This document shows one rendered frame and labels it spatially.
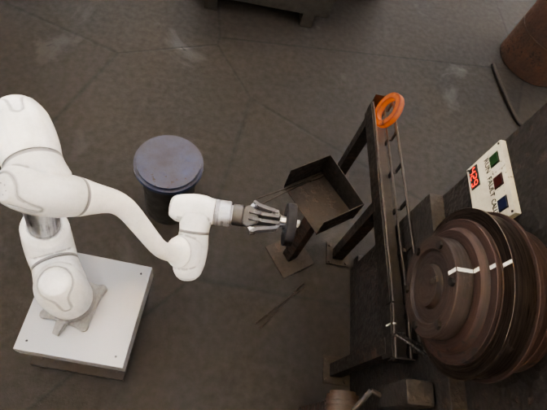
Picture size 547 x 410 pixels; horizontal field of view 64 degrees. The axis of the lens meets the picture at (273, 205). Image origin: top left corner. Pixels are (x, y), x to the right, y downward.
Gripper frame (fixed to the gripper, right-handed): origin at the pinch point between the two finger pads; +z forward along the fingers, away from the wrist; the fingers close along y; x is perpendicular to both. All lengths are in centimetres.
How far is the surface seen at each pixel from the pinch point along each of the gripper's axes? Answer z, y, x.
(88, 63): -124, -132, -77
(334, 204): 23.0, -25.3, -25.7
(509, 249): 46, 23, 47
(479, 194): 58, -8, 23
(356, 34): 54, -217, -87
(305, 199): 9.9, -25.5, -25.7
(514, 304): 46, 36, 45
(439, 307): 38, 33, 28
